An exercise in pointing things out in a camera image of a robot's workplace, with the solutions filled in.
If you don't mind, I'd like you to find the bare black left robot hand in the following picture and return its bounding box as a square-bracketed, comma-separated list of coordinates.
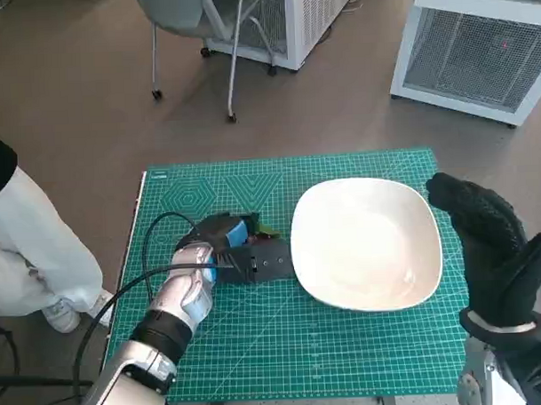
[173, 210, 260, 257]

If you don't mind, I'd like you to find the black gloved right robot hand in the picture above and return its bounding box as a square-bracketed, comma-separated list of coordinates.
[425, 168, 541, 334]

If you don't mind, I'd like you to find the red toy grape bunch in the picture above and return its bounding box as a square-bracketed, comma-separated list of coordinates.
[248, 213, 282, 245]

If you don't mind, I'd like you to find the white square plate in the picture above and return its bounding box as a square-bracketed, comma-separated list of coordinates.
[288, 173, 445, 317]

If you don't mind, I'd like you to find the green cutting mat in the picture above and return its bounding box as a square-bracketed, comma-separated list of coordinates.
[99, 147, 472, 405]

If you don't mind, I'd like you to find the person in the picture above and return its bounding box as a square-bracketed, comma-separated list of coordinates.
[0, 112, 116, 337]

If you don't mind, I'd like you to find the white cabinet with mesh front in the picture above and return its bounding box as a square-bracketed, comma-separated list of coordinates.
[386, 0, 541, 132]

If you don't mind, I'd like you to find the grey chair with silver legs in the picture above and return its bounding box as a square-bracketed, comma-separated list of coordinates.
[131, 0, 280, 127]

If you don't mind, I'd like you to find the dark horizontal bar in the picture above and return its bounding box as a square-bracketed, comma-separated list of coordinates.
[0, 371, 94, 391]

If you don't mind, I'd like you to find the white mesh cabinet on casters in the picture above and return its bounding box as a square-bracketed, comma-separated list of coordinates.
[199, 0, 364, 75]

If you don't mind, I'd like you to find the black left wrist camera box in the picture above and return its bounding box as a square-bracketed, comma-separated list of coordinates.
[211, 242, 298, 286]

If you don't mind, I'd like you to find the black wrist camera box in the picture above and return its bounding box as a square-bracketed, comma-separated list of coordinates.
[211, 242, 298, 286]
[497, 341, 541, 405]

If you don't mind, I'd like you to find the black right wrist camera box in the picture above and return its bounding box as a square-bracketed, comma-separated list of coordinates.
[497, 341, 541, 405]

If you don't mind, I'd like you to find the black floor cable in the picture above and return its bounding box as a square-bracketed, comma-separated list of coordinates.
[0, 320, 21, 391]

